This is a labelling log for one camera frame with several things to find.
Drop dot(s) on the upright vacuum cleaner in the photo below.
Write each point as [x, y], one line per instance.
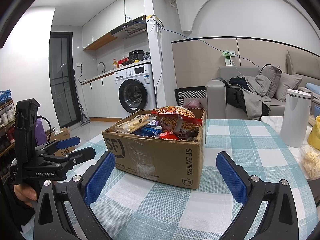
[83, 118]

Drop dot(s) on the orange white spicy strips bag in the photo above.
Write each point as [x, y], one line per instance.
[175, 120]

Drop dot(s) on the red cookie packet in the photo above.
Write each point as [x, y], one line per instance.
[167, 135]

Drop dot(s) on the person's left hand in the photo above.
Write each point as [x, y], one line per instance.
[25, 192]

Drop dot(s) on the grey backpack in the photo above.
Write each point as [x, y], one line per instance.
[271, 80]

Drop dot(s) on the silver range hood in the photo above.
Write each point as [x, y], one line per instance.
[130, 28]

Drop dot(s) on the pink plastic bag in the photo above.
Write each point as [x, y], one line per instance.
[192, 104]

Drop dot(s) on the yellow bottle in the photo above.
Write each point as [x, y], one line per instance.
[114, 64]

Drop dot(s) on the red box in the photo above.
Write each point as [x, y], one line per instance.
[123, 62]

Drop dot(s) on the black white patterned basket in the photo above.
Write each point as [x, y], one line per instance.
[190, 93]

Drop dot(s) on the white cylindrical canister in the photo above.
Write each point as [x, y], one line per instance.
[293, 120]

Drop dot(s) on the pile of dark grey clothes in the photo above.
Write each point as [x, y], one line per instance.
[250, 97]

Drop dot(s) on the small printed cardboard box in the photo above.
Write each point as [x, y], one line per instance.
[63, 135]

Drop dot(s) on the white marble side table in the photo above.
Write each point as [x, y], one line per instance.
[271, 122]

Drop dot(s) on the grey sofa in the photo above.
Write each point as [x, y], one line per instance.
[215, 100]

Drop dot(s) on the purple silver snack packet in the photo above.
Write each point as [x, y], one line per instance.
[155, 123]

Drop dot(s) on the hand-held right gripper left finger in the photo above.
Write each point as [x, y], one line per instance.
[98, 177]

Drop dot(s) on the yellow white snack packet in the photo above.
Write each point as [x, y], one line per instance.
[130, 125]

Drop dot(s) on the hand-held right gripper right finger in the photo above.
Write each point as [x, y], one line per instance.
[231, 177]

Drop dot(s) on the clear plastic food container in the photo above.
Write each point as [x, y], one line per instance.
[311, 162]

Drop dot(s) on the black rice cooker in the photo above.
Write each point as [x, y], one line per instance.
[136, 55]

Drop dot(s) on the grey sofa cushion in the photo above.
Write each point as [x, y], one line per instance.
[287, 86]

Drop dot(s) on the yellow plastic bag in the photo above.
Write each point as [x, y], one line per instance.
[315, 135]

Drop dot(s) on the brown cardboard box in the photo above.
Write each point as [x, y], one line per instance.
[155, 160]

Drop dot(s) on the teal checkered tablecloth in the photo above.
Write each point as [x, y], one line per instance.
[237, 135]

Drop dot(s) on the white kitchen base cabinets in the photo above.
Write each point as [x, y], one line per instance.
[100, 97]

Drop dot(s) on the light blue pillow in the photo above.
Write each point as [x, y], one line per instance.
[313, 87]

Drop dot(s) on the white router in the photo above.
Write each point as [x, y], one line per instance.
[156, 20]

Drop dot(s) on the blue cookie packet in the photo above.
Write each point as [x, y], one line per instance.
[147, 130]

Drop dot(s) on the curved kitchen faucet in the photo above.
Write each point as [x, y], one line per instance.
[103, 66]

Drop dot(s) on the blue shoes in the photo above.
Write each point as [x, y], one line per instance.
[5, 97]

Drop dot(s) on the white wall cabinets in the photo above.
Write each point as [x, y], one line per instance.
[105, 20]

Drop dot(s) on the purple bag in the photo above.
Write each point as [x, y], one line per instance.
[41, 132]

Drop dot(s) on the white green wall panel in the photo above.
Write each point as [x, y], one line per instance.
[228, 58]

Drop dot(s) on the dark glass door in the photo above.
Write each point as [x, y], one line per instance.
[61, 80]

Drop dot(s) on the white washing machine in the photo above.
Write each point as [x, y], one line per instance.
[132, 73]

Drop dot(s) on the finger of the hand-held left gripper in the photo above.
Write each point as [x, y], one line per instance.
[85, 153]
[66, 142]

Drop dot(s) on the shoe rack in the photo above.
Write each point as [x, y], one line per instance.
[6, 135]

